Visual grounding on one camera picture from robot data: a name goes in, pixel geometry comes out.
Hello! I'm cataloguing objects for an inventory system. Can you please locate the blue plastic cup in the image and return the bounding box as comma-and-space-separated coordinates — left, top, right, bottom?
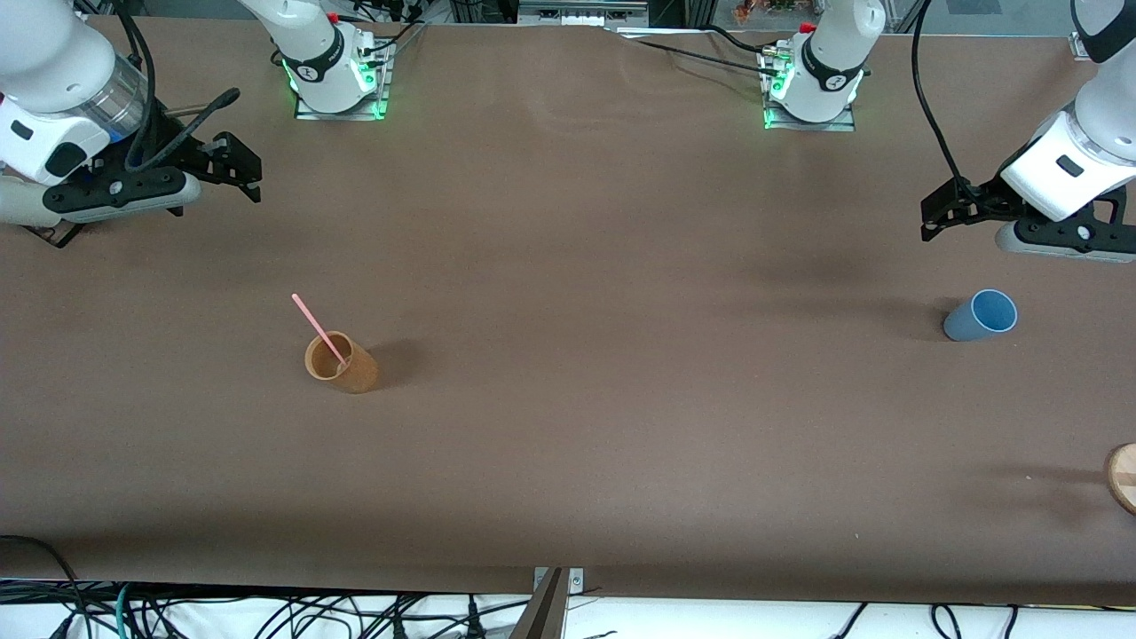
943, 288, 1019, 343

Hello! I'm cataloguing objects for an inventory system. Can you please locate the pink chopstick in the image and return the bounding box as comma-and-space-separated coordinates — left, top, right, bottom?
291, 294, 349, 369

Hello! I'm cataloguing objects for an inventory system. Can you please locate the brown wooden cup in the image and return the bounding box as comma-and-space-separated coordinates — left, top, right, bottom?
304, 330, 380, 394

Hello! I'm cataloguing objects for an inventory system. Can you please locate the round wooden disc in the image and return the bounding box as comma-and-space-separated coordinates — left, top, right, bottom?
1105, 442, 1136, 517

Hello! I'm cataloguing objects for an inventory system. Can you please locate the dark grey pole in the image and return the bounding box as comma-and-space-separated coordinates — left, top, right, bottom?
510, 568, 570, 639

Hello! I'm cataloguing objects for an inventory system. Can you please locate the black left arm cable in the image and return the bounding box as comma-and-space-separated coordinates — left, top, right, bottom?
911, 0, 977, 198

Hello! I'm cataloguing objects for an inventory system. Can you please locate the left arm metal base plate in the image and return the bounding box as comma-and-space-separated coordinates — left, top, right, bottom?
761, 44, 858, 133

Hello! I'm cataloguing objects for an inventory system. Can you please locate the black wire cup rack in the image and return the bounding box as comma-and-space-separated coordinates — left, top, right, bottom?
22, 222, 87, 250

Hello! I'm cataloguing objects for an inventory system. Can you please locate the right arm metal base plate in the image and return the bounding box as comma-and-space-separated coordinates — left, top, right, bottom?
293, 40, 393, 122

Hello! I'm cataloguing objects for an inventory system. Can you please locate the black cable on table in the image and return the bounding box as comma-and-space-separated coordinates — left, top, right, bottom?
612, 25, 782, 79

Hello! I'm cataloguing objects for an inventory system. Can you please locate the aluminium frame rail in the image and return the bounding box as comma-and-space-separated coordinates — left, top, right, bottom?
517, 0, 651, 28

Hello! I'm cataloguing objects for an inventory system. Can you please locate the black looping floor cable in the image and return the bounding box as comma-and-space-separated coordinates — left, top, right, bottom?
0, 534, 90, 639

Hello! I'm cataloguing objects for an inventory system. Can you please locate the metal table edge bracket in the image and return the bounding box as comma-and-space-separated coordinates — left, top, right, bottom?
532, 566, 586, 594

